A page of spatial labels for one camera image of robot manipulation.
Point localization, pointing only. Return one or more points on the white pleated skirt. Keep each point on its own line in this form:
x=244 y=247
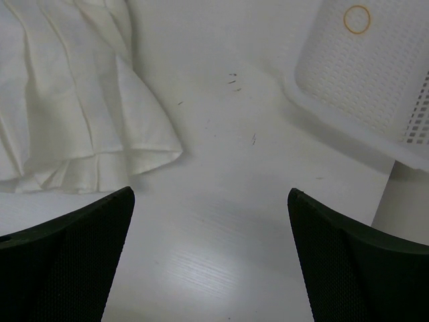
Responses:
x=75 y=116

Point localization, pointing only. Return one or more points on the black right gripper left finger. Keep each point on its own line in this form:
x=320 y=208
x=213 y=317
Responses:
x=63 y=269

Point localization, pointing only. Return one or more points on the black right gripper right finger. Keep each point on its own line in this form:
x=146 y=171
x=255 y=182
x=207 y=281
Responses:
x=353 y=272

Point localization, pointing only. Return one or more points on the orange rubber band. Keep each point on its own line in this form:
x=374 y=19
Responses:
x=357 y=19

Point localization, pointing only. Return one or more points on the white perforated plastic basket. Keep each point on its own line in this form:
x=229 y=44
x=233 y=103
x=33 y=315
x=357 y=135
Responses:
x=372 y=87

